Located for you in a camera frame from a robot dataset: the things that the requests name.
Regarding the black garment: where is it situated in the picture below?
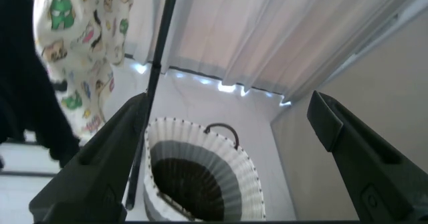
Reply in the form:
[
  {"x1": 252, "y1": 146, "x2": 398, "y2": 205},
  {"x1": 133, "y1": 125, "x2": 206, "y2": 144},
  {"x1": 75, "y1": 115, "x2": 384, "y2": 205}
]
[{"x1": 0, "y1": 0, "x2": 81, "y2": 169}]

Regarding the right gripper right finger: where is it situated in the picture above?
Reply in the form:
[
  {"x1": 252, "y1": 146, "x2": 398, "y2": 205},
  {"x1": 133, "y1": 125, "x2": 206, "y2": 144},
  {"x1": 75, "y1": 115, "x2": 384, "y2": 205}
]
[{"x1": 306, "y1": 90, "x2": 428, "y2": 224}]

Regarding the black clothes rack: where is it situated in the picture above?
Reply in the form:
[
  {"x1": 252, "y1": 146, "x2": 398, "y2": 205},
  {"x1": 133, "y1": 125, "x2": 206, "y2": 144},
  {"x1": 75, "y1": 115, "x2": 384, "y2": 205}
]
[{"x1": 0, "y1": 0, "x2": 181, "y2": 211}]

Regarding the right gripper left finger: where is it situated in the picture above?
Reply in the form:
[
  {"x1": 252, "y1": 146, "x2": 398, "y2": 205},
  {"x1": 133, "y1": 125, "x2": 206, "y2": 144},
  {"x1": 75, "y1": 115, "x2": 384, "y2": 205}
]
[{"x1": 29, "y1": 92, "x2": 150, "y2": 223}]

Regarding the cream printed garment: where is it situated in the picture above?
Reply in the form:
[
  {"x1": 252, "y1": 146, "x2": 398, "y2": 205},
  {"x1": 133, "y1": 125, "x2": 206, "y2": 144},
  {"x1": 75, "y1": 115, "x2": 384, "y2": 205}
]
[{"x1": 21, "y1": 0, "x2": 134, "y2": 142}]

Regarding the white laundry basket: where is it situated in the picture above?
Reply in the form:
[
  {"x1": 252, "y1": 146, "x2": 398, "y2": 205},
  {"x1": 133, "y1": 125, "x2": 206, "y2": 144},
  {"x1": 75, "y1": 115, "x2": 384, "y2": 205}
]
[{"x1": 142, "y1": 116, "x2": 268, "y2": 222}]

